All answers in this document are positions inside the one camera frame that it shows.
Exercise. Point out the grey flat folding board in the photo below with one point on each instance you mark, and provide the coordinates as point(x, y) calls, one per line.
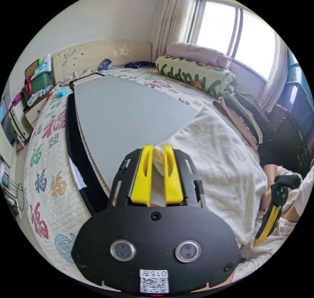
point(122, 119)

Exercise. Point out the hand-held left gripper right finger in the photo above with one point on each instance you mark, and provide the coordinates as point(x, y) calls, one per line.
point(173, 180)

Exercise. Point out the window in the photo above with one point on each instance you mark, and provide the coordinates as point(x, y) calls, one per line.
point(220, 23)

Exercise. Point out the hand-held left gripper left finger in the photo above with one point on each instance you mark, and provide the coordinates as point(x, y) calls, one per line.
point(141, 178)

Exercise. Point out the blue plastic storage bin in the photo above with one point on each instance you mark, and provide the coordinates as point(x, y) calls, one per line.
point(298, 106)

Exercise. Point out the pink pillow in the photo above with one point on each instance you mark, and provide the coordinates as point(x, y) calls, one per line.
point(196, 51)

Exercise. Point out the person's body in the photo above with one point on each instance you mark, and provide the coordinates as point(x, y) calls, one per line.
point(269, 244)

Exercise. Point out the pile of clothes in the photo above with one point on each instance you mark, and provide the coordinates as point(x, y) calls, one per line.
point(245, 114)

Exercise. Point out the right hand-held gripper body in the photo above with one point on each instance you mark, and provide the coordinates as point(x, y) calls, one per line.
point(280, 192)

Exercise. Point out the white long sleeve shirt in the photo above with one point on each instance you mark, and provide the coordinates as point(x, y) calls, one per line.
point(220, 168)

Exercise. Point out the bed with printed quilt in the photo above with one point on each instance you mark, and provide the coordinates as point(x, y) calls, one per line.
point(49, 155)

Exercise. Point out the pink floral curtain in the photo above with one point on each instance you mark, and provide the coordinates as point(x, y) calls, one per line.
point(171, 21)
point(276, 77)

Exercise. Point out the small cyan plastic item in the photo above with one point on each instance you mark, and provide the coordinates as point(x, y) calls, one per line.
point(61, 92)

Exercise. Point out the teal plastic storage bin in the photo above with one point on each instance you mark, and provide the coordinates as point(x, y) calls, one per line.
point(294, 65)

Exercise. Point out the person's right forearm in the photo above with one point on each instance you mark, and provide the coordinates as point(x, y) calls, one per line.
point(305, 195)

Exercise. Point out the blue and white pouch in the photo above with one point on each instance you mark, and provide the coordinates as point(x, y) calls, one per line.
point(104, 64)

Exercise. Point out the dark blue patterned cloth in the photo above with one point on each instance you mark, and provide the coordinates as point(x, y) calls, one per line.
point(139, 64)

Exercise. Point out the bedside cabinet with green box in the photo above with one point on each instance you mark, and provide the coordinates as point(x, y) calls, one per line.
point(36, 87)

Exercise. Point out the person's left hand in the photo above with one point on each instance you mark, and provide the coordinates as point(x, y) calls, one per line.
point(227, 280)

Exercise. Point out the cream rolled blanket, green print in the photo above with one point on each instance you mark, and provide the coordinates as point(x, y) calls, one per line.
point(191, 75)

